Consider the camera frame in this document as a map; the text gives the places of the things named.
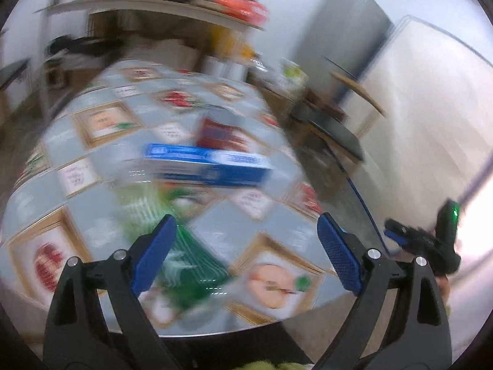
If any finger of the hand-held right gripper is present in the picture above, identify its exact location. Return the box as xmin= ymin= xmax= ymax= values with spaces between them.
xmin=385 ymin=219 xmax=436 ymax=246

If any person's right forearm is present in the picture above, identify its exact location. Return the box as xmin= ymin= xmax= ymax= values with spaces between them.
xmin=438 ymin=275 xmax=455 ymax=315

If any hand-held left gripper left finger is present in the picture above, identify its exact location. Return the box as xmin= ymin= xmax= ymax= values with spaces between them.
xmin=42 ymin=214 xmax=178 ymax=370

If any grey refrigerator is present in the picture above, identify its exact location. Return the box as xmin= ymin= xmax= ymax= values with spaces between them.
xmin=291 ymin=0 xmax=395 ymax=101

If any wooden chair with black seat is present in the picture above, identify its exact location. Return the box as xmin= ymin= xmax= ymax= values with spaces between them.
xmin=287 ymin=71 xmax=386 ymax=163

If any clear green-label plastic bottle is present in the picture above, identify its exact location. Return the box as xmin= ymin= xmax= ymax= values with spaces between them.
xmin=117 ymin=184 xmax=234 ymax=311

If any green and white bag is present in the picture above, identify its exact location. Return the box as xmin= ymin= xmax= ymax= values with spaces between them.
xmin=280 ymin=59 xmax=309 ymax=86

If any blue toothpaste box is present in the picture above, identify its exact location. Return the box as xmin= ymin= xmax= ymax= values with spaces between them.
xmin=142 ymin=142 xmax=275 ymax=190

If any red box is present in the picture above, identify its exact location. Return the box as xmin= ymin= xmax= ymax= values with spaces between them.
xmin=196 ymin=117 xmax=253 ymax=153

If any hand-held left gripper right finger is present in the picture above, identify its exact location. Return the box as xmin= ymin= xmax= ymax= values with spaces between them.
xmin=316 ymin=213 xmax=452 ymax=370

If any yellow plastic bag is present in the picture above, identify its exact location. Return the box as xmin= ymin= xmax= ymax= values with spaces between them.
xmin=209 ymin=25 xmax=257 ymax=61

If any fruit-print tablecloth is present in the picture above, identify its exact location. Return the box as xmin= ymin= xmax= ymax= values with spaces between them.
xmin=0 ymin=60 xmax=328 ymax=334

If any red plastic bag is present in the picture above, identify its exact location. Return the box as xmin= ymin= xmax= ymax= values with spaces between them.
xmin=212 ymin=0 xmax=270 ymax=24

